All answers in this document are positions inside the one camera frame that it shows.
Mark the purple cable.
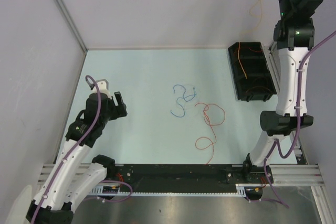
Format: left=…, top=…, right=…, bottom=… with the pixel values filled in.
left=262, top=31, right=336, bottom=208
left=31, top=75, right=133, bottom=224

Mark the aluminium frame post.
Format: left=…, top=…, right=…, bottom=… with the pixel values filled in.
left=53, top=0, right=88, bottom=53
left=273, top=0, right=316, bottom=50

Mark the blue cable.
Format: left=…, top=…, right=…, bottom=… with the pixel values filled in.
left=170, top=84, right=197, bottom=118

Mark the white slotted cable duct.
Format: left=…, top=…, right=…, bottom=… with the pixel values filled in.
left=88, top=185, right=246, bottom=197

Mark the orange cable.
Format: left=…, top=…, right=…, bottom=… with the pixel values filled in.
left=237, top=0, right=274, bottom=80

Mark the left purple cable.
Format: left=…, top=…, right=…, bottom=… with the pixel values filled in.
left=31, top=75, right=133, bottom=224

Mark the right aluminium frame post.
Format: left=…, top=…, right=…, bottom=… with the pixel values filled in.
left=273, top=0, right=316, bottom=50

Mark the dark brown cable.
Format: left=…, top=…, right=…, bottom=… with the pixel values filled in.
left=245, top=77, right=272, bottom=96

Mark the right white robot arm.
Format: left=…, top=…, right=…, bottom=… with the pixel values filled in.
left=242, top=0, right=323, bottom=183

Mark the black compartment bin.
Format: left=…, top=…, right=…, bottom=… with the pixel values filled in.
left=228, top=42, right=277, bottom=102

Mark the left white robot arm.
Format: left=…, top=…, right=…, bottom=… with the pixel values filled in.
left=26, top=90, right=127, bottom=223

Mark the red cable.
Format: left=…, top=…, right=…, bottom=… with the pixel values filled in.
left=194, top=102, right=226, bottom=165

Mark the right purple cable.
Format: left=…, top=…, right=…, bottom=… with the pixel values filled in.
left=262, top=31, right=336, bottom=208

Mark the white translucent cable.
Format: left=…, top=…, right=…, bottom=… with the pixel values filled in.
left=181, top=84, right=204, bottom=117

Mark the left aluminium frame post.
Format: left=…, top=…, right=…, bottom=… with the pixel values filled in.
left=53, top=0, right=88, bottom=53

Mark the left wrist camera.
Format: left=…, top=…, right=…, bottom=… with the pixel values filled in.
left=90, top=79, right=111, bottom=97

